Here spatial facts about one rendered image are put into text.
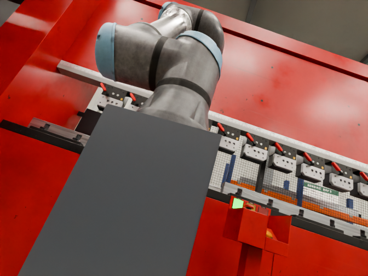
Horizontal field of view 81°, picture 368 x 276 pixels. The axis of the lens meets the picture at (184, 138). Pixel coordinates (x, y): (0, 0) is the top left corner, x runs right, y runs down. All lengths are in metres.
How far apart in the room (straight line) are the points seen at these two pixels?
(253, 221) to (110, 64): 0.72
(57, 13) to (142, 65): 1.29
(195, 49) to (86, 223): 0.34
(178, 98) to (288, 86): 1.53
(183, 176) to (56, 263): 0.18
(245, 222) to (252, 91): 1.04
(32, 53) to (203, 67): 1.23
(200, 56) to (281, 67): 1.53
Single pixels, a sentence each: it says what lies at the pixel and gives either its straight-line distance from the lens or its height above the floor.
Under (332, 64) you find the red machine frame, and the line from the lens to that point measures 2.20.
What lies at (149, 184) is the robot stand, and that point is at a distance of 0.29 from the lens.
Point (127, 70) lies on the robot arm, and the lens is 0.46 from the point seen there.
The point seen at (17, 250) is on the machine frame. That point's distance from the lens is 1.31.
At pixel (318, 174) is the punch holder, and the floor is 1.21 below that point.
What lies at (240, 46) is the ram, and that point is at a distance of 1.90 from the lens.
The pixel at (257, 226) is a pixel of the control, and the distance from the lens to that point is 0.91.
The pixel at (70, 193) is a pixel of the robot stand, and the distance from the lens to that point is 0.32.
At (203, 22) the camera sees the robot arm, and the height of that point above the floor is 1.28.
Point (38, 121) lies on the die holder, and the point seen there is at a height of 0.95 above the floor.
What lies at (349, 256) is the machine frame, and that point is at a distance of 1.57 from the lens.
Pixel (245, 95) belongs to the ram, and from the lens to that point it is 1.64.
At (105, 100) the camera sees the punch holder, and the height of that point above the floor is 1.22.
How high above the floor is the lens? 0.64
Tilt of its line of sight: 22 degrees up
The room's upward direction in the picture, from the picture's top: 18 degrees clockwise
